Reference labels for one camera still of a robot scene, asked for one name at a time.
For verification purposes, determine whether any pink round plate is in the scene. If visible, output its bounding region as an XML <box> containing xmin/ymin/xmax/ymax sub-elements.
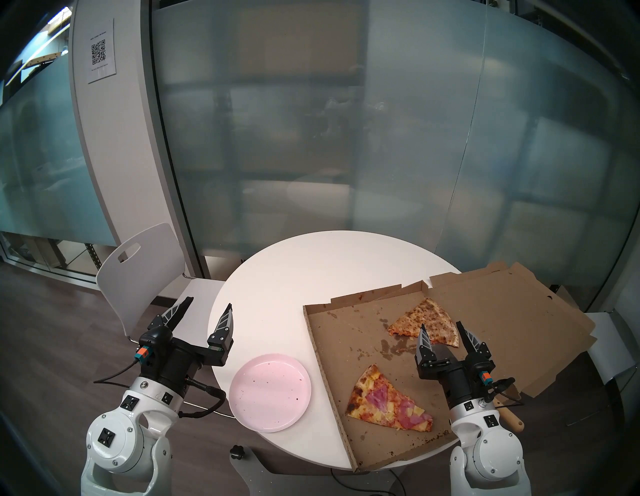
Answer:
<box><xmin>228</xmin><ymin>353</ymin><xmax>312</xmax><ymax>433</ymax></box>

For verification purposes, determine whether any metal spatula wooden handle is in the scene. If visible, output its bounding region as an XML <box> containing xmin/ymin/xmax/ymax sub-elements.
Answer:
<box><xmin>426</xmin><ymin>341</ymin><xmax>526</xmax><ymax>433</ymax></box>

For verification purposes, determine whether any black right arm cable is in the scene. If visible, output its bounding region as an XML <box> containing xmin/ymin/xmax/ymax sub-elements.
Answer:
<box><xmin>484</xmin><ymin>377</ymin><xmax>525</xmax><ymax>407</ymax></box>

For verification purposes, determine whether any thin black floor cable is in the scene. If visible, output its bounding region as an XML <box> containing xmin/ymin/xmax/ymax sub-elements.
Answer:
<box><xmin>330</xmin><ymin>467</ymin><xmax>407</xmax><ymax>496</ymax></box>

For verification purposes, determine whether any grey metal base plate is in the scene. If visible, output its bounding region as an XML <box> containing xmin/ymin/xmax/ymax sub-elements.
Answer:
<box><xmin>229</xmin><ymin>445</ymin><xmax>403</xmax><ymax>496</ymax></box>

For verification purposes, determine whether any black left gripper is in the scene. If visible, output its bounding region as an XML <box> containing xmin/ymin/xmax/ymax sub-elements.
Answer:
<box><xmin>134</xmin><ymin>296</ymin><xmax>235</xmax><ymax>397</ymax></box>

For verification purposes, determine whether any black looped cable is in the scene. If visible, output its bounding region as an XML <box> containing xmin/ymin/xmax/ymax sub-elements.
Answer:
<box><xmin>178</xmin><ymin>378</ymin><xmax>228</xmax><ymax>419</ymax></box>

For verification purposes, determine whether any open cardboard pizza box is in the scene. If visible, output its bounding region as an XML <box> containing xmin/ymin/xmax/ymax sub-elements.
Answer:
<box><xmin>303</xmin><ymin>261</ymin><xmax>597</xmax><ymax>473</ymax></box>

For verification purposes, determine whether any black cable orange plug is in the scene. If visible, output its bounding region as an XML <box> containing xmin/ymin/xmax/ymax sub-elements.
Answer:
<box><xmin>93</xmin><ymin>345</ymin><xmax>151</xmax><ymax>387</ymax></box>

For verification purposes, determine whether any white plastic chair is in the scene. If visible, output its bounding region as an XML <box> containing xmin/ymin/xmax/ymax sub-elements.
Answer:
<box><xmin>96</xmin><ymin>222</ymin><xmax>237</xmax><ymax>419</ymax></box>
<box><xmin>565</xmin><ymin>310</ymin><xmax>639</xmax><ymax>431</ymax></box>

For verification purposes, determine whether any cheese pizza slice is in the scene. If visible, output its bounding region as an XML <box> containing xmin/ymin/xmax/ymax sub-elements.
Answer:
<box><xmin>386</xmin><ymin>298</ymin><xmax>460</xmax><ymax>348</ymax></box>

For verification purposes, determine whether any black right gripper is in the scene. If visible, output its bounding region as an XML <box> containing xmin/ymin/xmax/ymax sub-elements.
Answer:
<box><xmin>415</xmin><ymin>320</ymin><xmax>496</xmax><ymax>406</ymax></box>

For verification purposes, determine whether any light wooden board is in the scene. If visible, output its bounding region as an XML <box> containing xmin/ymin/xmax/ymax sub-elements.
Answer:
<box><xmin>21</xmin><ymin>47</ymin><xmax>69</xmax><ymax>69</ymax></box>

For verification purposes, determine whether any ham pineapple pizza slice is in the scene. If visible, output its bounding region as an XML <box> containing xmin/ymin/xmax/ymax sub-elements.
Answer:
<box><xmin>345</xmin><ymin>364</ymin><xmax>434</xmax><ymax>432</ymax></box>

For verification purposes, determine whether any QR code paper sign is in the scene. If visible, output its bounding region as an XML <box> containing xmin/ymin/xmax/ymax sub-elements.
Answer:
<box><xmin>86</xmin><ymin>19</ymin><xmax>117</xmax><ymax>84</ymax></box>

